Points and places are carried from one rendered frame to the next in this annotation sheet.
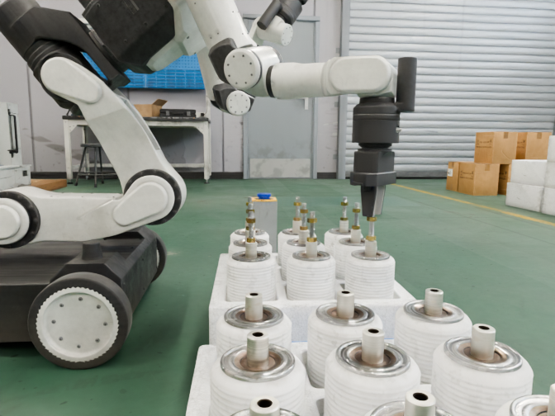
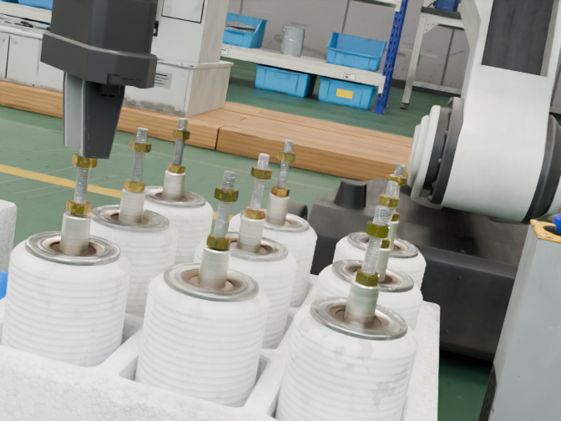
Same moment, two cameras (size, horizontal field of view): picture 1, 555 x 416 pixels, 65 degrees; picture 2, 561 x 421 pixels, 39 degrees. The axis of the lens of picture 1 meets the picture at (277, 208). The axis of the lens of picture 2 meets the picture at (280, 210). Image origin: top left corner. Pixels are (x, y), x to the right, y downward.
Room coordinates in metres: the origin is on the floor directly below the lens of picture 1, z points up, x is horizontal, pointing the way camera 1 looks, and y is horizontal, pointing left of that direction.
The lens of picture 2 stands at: (1.15, -0.73, 0.46)
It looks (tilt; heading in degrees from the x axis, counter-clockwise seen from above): 13 degrees down; 104
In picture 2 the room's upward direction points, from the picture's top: 10 degrees clockwise
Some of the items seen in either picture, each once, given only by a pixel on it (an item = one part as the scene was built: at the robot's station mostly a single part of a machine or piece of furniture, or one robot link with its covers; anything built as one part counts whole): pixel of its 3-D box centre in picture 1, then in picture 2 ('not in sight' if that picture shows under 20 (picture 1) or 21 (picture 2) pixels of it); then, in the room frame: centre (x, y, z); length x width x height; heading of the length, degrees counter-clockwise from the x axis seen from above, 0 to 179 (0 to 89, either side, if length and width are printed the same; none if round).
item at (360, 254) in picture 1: (370, 255); (73, 249); (0.85, -0.19, 0.25); 0.08 x 0.08 x 0.01
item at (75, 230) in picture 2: (370, 248); (75, 234); (0.85, -0.19, 0.26); 0.02 x 0.02 x 0.03
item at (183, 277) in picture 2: (355, 242); (211, 282); (0.97, -0.18, 0.25); 0.08 x 0.08 x 0.01
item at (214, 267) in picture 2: (355, 236); (214, 267); (0.97, -0.18, 0.26); 0.02 x 0.02 x 0.03
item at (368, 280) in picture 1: (368, 299); (60, 352); (0.85, -0.19, 0.16); 0.10 x 0.10 x 0.18
